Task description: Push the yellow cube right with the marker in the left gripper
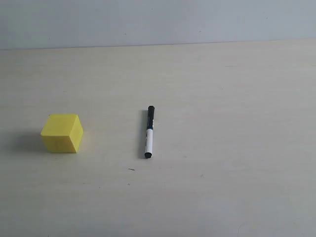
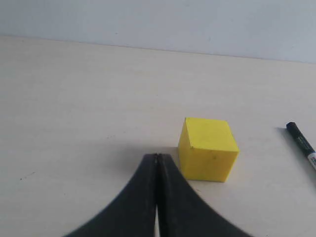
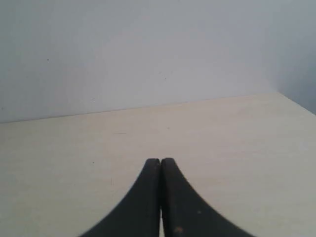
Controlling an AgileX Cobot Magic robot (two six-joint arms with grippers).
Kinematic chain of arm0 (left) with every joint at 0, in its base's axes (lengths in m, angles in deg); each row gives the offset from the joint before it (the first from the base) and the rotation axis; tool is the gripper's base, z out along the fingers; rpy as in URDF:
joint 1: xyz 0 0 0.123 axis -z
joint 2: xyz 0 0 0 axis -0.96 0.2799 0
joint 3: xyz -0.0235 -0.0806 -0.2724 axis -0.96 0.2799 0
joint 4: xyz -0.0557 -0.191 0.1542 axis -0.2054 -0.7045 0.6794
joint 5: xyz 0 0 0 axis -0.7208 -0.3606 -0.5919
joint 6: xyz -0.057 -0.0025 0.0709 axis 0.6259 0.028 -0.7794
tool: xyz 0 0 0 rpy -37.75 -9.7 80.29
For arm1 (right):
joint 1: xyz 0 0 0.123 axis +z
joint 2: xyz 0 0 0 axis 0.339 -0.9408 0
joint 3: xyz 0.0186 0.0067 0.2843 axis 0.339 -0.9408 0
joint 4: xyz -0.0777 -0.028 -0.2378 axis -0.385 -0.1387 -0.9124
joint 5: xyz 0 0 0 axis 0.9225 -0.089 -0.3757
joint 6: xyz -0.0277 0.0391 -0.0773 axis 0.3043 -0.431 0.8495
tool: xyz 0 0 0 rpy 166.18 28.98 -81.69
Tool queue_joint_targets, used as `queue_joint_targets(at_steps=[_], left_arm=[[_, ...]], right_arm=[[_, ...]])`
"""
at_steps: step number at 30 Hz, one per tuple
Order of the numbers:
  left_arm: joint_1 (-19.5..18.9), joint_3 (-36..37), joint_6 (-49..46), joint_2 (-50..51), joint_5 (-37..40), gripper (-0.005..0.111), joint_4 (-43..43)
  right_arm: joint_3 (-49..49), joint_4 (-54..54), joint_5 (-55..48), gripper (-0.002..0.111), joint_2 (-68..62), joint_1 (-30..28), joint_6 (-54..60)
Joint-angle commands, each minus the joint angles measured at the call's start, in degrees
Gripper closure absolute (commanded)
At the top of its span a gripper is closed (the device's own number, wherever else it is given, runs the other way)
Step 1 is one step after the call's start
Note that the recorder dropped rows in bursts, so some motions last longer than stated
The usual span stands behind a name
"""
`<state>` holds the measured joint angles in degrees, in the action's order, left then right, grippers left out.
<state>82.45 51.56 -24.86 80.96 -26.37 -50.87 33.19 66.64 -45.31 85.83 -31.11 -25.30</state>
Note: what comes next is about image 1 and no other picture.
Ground black and white whiteboard marker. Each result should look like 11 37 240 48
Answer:
144 105 155 158

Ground yellow foam cube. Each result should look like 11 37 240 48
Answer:
40 114 83 153

